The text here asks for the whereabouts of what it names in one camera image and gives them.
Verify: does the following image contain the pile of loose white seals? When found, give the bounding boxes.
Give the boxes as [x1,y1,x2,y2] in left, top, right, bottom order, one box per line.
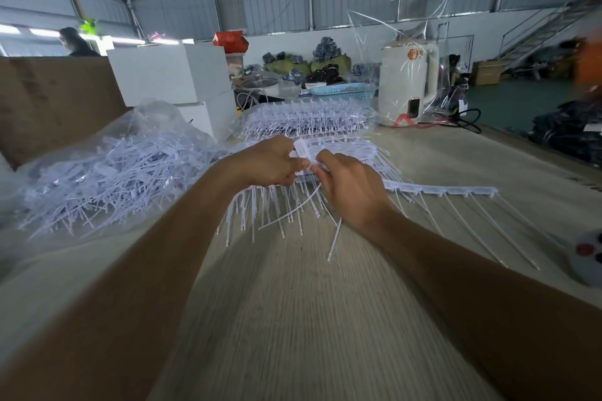
[19,130,222,239]

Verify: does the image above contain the person's left hand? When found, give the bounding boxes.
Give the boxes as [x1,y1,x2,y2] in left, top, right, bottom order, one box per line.
[224,135,312,190]

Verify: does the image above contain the person's left forearm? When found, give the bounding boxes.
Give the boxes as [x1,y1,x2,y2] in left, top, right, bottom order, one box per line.
[0,166,245,401]

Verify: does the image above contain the black power cable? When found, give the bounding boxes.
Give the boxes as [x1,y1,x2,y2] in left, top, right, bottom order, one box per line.
[418,108,483,135]

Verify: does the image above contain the orange blurred object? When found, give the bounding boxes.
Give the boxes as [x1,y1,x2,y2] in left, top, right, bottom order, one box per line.
[575,36,602,89]

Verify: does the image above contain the person's right hand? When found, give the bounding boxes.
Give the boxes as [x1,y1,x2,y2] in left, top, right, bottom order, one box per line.
[310,149,392,236]

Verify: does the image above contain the round grey device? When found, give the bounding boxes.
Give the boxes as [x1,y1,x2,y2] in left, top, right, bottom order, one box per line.
[568,228,602,288]

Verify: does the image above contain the large white box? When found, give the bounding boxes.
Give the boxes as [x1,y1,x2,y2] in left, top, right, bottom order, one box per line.
[107,43,233,107]

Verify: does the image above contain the brown cardboard sheet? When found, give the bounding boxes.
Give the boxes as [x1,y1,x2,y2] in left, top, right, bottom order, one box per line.
[0,56,130,170]

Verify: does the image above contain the clear plastic bag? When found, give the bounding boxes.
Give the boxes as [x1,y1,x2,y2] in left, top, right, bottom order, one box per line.
[0,100,236,270]

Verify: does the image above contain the red bag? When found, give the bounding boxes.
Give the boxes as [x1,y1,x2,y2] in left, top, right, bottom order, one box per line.
[212,30,249,55]

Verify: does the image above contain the stack of white seal strips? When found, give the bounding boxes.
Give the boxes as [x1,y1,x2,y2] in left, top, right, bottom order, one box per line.
[239,99,378,139]

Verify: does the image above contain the heap of dark bundled goods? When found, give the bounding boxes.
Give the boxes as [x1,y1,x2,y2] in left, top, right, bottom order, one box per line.
[260,36,367,88]

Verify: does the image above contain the blue plastic basket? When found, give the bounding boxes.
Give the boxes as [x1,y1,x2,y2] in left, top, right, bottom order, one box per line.
[308,82,378,104]

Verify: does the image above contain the small white box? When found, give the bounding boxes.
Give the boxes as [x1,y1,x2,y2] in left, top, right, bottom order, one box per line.
[173,90,238,142]

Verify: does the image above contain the person's right forearm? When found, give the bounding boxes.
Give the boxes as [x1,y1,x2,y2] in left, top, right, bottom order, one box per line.
[372,206,602,401]

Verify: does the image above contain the white plastic seal strip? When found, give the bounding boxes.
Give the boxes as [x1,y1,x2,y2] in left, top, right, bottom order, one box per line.
[215,135,542,272]

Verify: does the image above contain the clear plastic kettle wrap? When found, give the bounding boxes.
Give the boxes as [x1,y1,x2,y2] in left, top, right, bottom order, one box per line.
[347,0,454,126]

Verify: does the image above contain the pile of dark garments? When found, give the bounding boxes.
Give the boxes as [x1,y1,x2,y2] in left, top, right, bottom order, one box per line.
[528,99,602,167]

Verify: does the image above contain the brown cardboard box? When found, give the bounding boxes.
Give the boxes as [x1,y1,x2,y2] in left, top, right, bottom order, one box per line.
[470,60,508,86]

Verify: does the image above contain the metal staircase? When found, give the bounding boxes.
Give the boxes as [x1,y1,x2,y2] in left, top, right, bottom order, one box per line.
[498,0,602,71]

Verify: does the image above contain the white electric kettle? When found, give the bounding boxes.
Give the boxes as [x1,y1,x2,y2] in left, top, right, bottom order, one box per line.
[378,40,441,128]

